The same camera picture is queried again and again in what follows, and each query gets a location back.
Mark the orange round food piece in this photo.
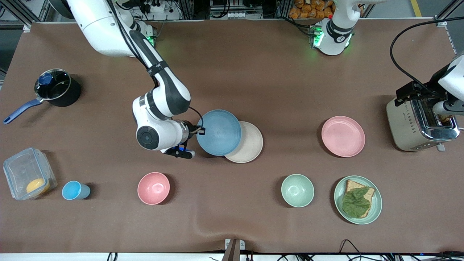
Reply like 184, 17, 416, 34
26, 178, 50, 194

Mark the aluminium frame post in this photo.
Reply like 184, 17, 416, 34
435, 0, 464, 21
0, 0, 49, 26

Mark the beige plate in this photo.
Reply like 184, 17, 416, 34
225, 121, 264, 163

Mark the pink bowl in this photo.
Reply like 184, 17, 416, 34
137, 172, 170, 206

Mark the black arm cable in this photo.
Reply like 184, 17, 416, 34
389, 15, 464, 91
105, 0, 205, 133

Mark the green bowl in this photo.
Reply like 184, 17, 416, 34
281, 174, 315, 208

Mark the blue plate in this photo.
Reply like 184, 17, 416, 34
196, 109, 242, 157

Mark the black looped cable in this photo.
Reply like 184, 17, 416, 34
339, 239, 363, 261

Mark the brown table cover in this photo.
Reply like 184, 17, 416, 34
0, 19, 464, 254

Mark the bread slice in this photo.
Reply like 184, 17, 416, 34
343, 179, 376, 218

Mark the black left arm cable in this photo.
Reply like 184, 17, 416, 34
389, 15, 464, 91

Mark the beige chrome toaster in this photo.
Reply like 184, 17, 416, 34
386, 96, 461, 152

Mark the black saucepan blue handle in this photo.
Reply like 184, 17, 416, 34
3, 68, 82, 125

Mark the pink plate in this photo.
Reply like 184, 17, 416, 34
321, 116, 366, 158

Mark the metal camera mount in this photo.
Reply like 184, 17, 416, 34
222, 239, 245, 261

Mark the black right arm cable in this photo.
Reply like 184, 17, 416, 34
105, 0, 205, 133

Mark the glass lid blue knob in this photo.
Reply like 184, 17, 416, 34
35, 69, 71, 101

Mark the green lettuce leaf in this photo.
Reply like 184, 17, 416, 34
342, 187, 371, 219

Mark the green plate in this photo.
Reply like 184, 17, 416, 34
334, 175, 382, 225

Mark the orange snack bag pile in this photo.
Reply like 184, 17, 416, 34
289, 0, 334, 19

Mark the clear plastic container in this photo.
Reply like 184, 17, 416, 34
3, 147, 58, 201

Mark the blue cup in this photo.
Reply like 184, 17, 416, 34
62, 181, 91, 200

